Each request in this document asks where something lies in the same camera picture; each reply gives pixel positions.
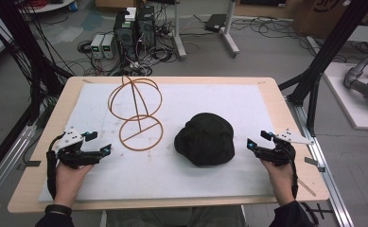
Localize white floor board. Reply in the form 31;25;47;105
323;61;368;131

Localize white desk leg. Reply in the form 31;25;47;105
171;0;188;61
219;0;240;59

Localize brown cardboard box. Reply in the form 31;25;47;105
292;0;368;40

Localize small white box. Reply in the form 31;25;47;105
124;6;138;23

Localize black metal frame post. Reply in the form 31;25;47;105
0;0;75;187
278;0;368;137

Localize loose black floor cables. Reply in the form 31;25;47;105
230;14;313;60

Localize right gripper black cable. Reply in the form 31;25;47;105
284;146;300;201

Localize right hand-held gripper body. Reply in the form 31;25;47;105
254;128;315;167

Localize grey tabletop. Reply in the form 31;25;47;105
347;25;368;44

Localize brown wire hat stand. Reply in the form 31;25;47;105
107;75;165;152

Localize light wooden table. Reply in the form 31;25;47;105
7;76;330;215

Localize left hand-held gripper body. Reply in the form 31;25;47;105
54;125;104;170

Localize black wristband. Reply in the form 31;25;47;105
44;203;74;218

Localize grey bench power supply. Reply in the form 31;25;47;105
101;33;117;61
90;33;106;61

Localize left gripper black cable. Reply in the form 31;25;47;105
45;132;66;201

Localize tangle of floor cables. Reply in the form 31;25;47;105
116;27;176;78

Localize coiled black cable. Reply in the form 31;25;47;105
76;40;94;55

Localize person's right hand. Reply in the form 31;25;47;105
259;159;295;208

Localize large black computer tower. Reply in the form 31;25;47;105
113;10;139;63

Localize slim black computer tower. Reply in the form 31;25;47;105
136;5;157;49

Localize round white table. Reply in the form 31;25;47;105
16;0;76;14

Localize black hat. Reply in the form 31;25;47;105
173;112;237;167

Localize person's lap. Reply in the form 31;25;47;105
105;205;248;227

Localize aluminium rail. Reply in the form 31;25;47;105
0;123;38;212
286;96;356;227

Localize white table mat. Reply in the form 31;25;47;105
38;82;278;202

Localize flat black device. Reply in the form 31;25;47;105
203;12;229;34

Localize person's left hand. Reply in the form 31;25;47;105
53;163;95;208

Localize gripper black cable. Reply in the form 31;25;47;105
45;132;66;201
284;146;300;201

